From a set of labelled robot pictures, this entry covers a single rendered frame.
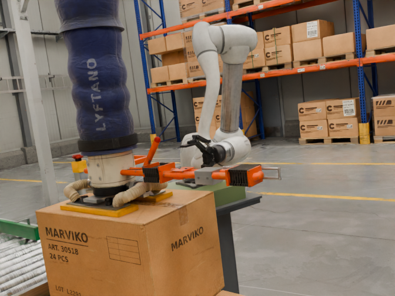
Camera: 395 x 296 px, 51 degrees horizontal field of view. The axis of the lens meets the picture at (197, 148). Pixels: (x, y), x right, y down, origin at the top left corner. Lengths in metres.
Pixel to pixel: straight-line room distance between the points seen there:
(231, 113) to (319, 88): 7.98
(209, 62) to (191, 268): 0.92
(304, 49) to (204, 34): 6.87
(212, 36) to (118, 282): 1.16
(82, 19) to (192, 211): 0.78
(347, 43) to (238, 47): 6.57
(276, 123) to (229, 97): 8.40
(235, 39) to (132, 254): 1.12
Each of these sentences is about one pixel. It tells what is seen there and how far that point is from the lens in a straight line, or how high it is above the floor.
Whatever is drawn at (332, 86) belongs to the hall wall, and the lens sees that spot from 9.98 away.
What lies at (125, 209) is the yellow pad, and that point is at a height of 0.96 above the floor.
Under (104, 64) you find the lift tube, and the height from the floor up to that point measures 1.47.
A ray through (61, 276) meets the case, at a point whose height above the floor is 0.68.
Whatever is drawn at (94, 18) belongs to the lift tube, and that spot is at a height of 1.63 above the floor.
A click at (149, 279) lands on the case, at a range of 1.41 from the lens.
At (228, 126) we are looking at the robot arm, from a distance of 2.20.
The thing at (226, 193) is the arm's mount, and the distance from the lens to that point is 2.15.
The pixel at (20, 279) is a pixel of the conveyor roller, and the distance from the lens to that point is 2.28.
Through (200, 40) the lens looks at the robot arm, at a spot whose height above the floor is 1.57.
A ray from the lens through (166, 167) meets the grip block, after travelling 1.43.
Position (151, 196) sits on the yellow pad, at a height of 0.96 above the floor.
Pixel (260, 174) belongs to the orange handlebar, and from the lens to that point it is 1.22.
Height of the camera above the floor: 1.33
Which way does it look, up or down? 7 degrees down
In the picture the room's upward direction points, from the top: 7 degrees counter-clockwise
